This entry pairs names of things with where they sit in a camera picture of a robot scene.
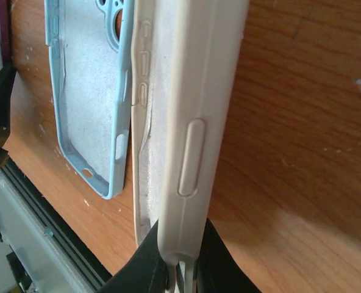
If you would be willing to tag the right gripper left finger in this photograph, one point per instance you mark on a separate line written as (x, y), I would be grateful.
(145, 272)

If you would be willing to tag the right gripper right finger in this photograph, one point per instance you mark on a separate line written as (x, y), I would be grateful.
(217, 270)

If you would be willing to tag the phone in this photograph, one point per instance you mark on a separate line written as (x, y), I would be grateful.
(91, 76)
(184, 57)

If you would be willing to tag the metal sheet front panel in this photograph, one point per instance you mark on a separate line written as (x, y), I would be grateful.
(35, 245)

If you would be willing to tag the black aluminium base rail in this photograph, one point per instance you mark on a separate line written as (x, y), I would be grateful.
(86, 263)

